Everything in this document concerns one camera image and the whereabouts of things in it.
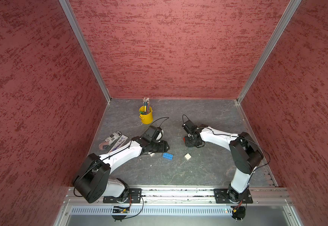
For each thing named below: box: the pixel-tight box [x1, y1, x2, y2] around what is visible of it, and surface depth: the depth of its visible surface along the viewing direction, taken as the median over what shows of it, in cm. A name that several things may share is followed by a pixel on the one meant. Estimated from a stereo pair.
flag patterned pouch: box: [98, 130, 122, 151], surface depth 94 cm
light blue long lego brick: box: [162, 152, 174, 161], surface depth 89 cm
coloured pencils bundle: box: [142, 97, 151, 115], surface depth 99 cm
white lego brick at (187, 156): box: [184, 152, 192, 161], surface depth 89 cm
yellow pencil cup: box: [138, 105, 154, 125], surface depth 102 cm
